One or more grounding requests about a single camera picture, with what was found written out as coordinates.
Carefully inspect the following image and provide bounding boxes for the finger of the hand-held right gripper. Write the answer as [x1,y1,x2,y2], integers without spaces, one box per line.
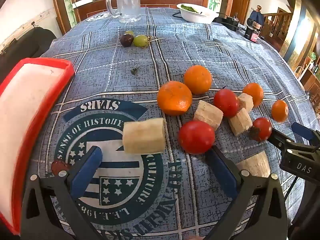
[291,122,320,145]
[269,128,320,153]

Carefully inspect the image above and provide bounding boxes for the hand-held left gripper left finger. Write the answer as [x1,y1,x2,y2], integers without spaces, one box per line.
[21,145,103,240]

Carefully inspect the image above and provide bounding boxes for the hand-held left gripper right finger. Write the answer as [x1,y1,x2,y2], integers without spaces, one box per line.
[205,147,289,240]

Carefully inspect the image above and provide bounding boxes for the small red tomato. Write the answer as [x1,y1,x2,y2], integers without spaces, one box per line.
[250,117,273,142]

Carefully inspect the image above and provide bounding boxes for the small orange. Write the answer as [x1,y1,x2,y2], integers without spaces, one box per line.
[271,99,289,123]
[242,82,264,108]

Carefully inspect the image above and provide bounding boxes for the dark red date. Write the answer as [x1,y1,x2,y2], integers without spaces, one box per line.
[51,160,69,178]

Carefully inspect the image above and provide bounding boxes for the peeled banana piece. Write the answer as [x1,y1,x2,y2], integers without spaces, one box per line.
[193,100,224,130]
[236,151,271,178]
[122,118,167,155]
[237,93,254,113]
[228,108,253,137]

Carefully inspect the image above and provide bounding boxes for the large red tomato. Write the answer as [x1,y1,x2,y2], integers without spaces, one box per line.
[178,120,216,155]

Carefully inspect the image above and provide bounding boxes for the large orange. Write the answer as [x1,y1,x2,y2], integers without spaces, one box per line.
[184,65,213,95]
[157,80,193,116]

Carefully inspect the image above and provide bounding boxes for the red tray with white inside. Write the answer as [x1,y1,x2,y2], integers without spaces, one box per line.
[0,57,75,235]

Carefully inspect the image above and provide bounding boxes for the wooden furniture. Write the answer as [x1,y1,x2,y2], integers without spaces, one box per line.
[292,52,320,110]

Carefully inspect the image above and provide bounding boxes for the blue patterned tablecloth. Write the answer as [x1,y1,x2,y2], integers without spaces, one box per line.
[27,6,320,240]

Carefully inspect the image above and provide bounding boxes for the red and black device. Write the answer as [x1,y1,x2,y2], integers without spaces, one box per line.
[244,17,262,43]

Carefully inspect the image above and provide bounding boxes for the wooden stair railing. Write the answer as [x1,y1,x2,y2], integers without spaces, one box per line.
[257,5,293,43]

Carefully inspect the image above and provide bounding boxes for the purple grape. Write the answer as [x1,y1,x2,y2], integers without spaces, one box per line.
[120,33,135,47]

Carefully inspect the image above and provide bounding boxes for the black sofa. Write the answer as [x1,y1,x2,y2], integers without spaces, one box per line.
[0,26,57,80]

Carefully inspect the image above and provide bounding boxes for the wooden door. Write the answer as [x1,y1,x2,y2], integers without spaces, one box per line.
[230,0,253,25]

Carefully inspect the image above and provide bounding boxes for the white bowl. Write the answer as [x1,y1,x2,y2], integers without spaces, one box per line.
[177,3,218,24]

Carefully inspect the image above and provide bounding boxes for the green vegetable leaves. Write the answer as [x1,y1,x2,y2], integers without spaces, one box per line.
[180,4,200,13]

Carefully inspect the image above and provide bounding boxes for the white flat box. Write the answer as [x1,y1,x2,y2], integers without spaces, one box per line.
[72,0,103,8]

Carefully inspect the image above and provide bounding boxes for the clear glass mug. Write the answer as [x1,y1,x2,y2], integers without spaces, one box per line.
[105,0,142,23]

